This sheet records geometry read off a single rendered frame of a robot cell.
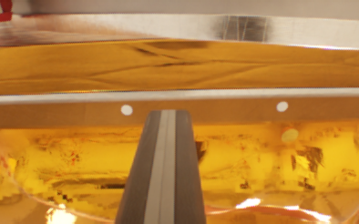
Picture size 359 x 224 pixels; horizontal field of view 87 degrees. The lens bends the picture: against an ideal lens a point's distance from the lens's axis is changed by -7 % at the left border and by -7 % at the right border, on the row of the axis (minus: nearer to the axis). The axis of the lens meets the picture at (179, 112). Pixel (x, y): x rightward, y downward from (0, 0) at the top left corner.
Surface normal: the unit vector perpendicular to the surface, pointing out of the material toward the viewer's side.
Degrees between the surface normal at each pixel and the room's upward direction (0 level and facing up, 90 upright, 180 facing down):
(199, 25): 90
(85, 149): 126
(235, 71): 90
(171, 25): 90
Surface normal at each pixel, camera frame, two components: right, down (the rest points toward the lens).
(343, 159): -0.08, -0.23
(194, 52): 0.01, 0.51
